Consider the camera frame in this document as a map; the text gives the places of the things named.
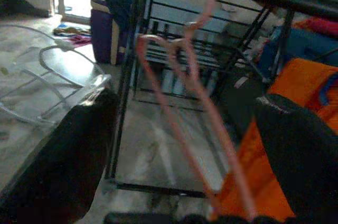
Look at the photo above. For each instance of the orange garment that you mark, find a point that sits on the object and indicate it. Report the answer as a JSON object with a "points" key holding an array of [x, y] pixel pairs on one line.
{"points": [[264, 176]]}

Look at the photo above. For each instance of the red cloth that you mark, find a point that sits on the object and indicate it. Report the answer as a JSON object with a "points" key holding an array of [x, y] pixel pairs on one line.
{"points": [[80, 41]]}

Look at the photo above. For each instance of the blue towel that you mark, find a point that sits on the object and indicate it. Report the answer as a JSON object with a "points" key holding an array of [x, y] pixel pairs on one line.
{"points": [[303, 44]]}

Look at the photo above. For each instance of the blue hanger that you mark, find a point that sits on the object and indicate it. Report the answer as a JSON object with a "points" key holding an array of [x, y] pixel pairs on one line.
{"points": [[324, 94]]}

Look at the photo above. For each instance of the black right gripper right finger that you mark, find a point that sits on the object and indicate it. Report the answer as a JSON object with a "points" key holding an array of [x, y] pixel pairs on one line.
{"points": [[306, 160]]}

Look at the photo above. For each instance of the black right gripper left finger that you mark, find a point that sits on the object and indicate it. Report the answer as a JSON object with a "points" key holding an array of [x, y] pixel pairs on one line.
{"points": [[60, 168]]}

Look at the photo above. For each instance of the pink hanger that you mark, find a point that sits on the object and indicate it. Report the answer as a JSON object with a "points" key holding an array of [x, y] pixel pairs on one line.
{"points": [[218, 129]]}

